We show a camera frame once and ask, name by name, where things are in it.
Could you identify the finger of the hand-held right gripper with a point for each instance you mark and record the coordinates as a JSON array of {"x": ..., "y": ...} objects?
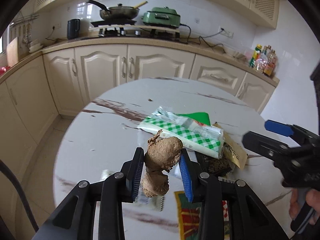
[
  {"x": 262, "y": 145},
  {"x": 277, "y": 127}
]

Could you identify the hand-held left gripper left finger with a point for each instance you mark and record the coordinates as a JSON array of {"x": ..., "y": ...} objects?
[{"x": 136, "y": 180}]

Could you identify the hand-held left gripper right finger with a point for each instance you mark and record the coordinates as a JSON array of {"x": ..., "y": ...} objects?
[{"x": 186, "y": 180}]

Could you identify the yellow snack wrapper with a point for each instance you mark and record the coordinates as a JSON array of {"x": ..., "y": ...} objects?
[{"x": 235, "y": 155}]

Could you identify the brown ginger root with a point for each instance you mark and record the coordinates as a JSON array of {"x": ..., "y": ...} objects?
[{"x": 160, "y": 155}]

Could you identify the person's right hand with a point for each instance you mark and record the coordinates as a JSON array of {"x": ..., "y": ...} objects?
[{"x": 296, "y": 205}]

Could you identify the small white printed packet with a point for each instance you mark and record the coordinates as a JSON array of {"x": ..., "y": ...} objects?
[{"x": 152, "y": 203}]

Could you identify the dark printed packet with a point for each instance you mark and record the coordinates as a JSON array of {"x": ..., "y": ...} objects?
[{"x": 215, "y": 165}]

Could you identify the red green gold packet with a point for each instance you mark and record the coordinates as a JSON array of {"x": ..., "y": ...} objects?
[{"x": 187, "y": 217}]

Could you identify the green checkered white packet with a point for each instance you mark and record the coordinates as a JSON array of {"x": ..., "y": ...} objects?
[{"x": 180, "y": 132}]

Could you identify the red checkered small packet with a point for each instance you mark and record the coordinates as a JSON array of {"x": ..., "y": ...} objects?
[{"x": 225, "y": 208}]

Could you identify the round white marble table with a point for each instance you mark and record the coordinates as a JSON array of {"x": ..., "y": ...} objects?
[{"x": 100, "y": 140}]

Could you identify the bright green wrapper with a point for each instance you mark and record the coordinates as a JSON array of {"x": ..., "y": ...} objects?
[{"x": 197, "y": 117}]

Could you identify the group of condiment bottles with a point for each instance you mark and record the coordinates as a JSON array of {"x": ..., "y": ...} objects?
[{"x": 263, "y": 61}]

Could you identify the cream lower cabinets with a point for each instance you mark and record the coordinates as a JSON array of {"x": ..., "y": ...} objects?
[{"x": 100, "y": 67}]

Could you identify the black gas stove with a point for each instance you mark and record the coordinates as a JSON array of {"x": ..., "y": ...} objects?
[{"x": 140, "y": 36}]

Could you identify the green electric cooker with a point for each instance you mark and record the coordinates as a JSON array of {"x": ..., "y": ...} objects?
[{"x": 161, "y": 17}]

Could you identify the black electric kettle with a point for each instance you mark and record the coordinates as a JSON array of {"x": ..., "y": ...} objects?
[{"x": 73, "y": 28}]

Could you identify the stack of white bowls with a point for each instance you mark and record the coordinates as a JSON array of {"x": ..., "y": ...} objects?
[{"x": 36, "y": 47}]

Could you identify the wok with glass lid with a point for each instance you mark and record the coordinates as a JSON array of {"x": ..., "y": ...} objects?
[{"x": 120, "y": 11}]

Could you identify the red plastic basket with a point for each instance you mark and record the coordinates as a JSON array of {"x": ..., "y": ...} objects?
[{"x": 3, "y": 71}]

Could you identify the wooden cutting board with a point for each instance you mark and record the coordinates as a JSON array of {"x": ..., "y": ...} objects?
[{"x": 12, "y": 52}]

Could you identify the white double wall socket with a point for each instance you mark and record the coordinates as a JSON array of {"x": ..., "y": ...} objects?
[{"x": 227, "y": 32}]

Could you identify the small white wall socket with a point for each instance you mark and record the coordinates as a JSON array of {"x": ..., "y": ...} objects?
[{"x": 57, "y": 26}]

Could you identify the wall utensil rack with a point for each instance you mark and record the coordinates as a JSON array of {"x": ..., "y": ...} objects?
[{"x": 25, "y": 25}]

